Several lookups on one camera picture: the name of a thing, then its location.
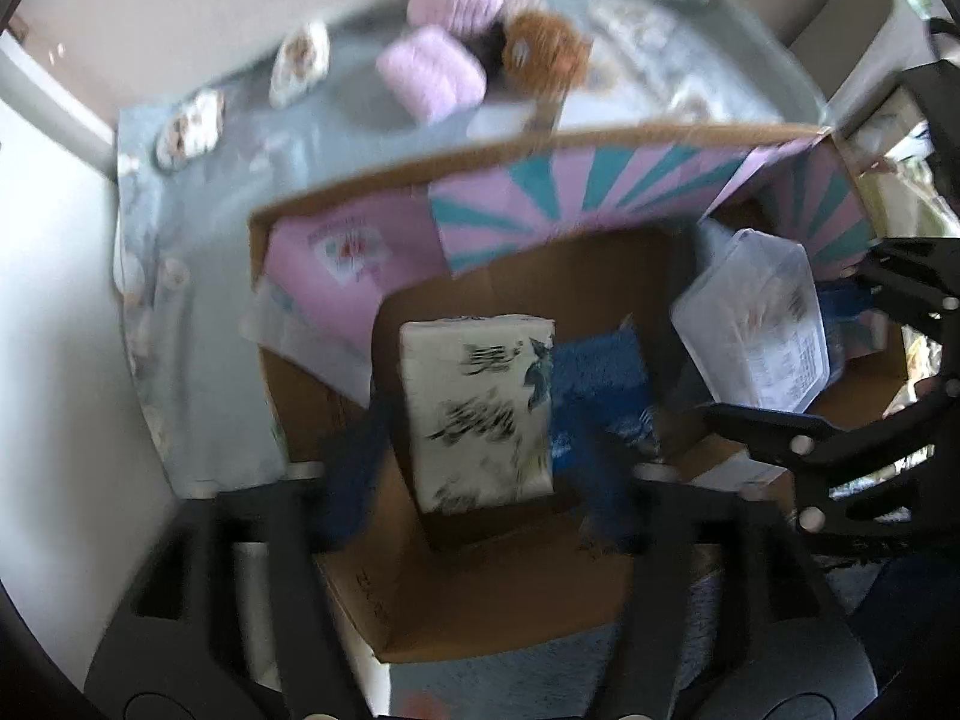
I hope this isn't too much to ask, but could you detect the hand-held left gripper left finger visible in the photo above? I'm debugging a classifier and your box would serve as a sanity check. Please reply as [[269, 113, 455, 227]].
[[85, 396, 400, 720]]

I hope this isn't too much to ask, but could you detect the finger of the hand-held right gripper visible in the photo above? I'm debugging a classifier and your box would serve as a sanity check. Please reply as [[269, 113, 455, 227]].
[[696, 388, 952, 535], [855, 235, 960, 332]]

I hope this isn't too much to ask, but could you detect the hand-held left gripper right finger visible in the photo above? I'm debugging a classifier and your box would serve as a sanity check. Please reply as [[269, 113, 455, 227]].
[[568, 403, 876, 720]]

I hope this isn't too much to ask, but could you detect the cardboard box with pink flaps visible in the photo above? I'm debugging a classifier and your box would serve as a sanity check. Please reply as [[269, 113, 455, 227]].
[[246, 122, 935, 665]]

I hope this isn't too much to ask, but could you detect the white printed tissue pack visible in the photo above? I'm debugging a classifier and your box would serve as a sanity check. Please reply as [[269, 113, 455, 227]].
[[400, 313, 557, 516]]

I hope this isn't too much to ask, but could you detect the blue packet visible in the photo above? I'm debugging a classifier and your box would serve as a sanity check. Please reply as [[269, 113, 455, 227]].
[[553, 324, 662, 466]]

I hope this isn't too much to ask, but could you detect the clear plastic lidded container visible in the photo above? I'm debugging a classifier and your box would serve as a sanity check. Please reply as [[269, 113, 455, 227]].
[[670, 228, 831, 413]]

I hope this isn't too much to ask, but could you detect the light blue floral bedsheet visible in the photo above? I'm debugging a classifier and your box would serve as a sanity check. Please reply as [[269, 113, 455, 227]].
[[112, 0, 826, 500]]

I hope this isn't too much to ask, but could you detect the brown plush toy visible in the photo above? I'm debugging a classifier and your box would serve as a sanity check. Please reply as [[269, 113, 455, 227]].
[[501, 6, 595, 96]]

